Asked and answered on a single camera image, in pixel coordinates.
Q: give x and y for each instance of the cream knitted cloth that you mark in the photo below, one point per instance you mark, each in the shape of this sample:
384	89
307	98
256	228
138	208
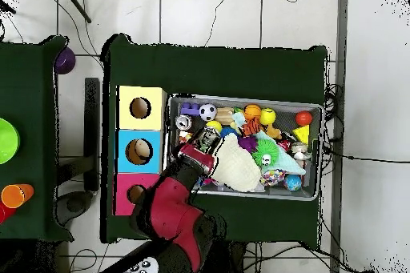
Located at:
236	164

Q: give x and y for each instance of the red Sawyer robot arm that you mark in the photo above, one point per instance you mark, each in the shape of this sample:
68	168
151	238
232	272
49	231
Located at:
170	215

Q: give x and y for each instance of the wooden box with three holes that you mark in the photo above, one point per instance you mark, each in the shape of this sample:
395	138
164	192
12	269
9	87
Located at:
154	113

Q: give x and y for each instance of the clear mesh bin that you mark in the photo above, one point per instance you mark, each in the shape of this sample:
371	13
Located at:
307	191

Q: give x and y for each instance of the yellow tennis ball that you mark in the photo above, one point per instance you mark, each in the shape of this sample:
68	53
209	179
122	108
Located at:
214	126

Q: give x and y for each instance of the crushed red drink can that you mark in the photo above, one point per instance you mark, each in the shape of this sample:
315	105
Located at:
183	122

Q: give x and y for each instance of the black and white soccer ball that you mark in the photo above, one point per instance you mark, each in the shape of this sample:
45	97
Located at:
208	112

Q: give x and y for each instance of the purple knobby ball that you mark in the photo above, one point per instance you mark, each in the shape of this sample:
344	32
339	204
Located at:
247	143

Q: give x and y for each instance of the striped tiger plush toy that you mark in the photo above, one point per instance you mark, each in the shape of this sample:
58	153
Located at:
251	127

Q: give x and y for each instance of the green spiky rubber ball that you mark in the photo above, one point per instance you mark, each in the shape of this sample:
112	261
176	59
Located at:
266	152

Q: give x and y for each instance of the orange toy basketball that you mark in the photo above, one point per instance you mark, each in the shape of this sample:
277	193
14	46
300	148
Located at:
252	111

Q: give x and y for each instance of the yellow smiley ball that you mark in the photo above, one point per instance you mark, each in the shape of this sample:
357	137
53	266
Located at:
268	116

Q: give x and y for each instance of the mint green cloth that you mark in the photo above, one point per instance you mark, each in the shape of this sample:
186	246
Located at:
291	163

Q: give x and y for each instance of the yellow cheese wedge toy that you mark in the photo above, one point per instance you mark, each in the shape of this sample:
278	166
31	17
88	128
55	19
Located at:
301	134

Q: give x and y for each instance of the red ball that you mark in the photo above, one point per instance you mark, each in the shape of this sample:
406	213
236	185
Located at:
303	118

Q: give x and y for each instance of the orange plastic cup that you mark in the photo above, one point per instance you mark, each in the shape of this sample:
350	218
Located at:
16	195

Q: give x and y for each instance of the green plastic bowl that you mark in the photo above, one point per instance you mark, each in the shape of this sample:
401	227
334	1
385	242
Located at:
8	140

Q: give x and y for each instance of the black rod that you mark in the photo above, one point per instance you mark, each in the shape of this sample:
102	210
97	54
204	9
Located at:
75	4

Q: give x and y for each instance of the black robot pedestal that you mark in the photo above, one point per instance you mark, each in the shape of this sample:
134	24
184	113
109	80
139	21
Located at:
237	257

